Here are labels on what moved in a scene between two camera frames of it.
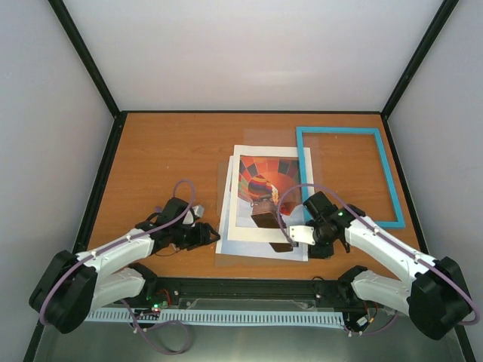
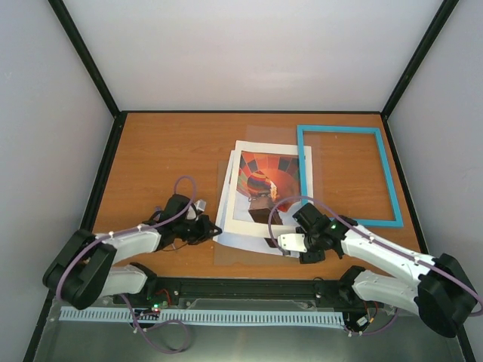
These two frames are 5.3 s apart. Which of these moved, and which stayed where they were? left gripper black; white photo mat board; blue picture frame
Moved: white photo mat board
Stayed: left gripper black; blue picture frame
